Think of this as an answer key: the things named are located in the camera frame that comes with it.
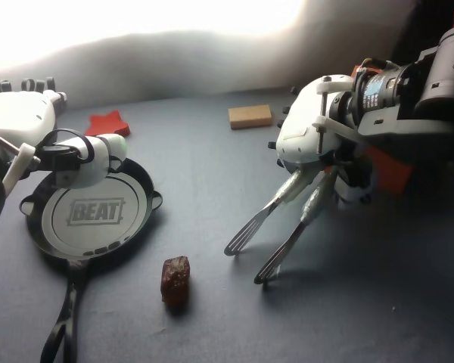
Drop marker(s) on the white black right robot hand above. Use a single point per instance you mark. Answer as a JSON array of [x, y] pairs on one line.
[[302, 125]]

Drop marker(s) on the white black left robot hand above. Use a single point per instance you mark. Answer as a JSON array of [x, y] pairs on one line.
[[19, 113]]

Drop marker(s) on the taped metal slotted tongs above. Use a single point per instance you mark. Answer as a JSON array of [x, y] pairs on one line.
[[314, 200]]

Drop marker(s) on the brown toy meat chunk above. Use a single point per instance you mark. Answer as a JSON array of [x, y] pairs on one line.
[[176, 278]]

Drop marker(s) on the black cast iron skillet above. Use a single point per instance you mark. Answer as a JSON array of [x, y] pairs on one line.
[[94, 215]]

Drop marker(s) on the tan rectangular wooden block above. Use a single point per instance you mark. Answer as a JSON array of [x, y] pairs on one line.
[[249, 117]]

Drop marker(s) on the red star block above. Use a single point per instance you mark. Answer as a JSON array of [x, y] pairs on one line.
[[106, 121]]

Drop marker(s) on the orange box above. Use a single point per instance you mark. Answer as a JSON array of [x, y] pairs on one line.
[[389, 170]]

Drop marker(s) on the grey table cloth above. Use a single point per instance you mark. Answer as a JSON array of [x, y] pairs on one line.
[[249, 321]]

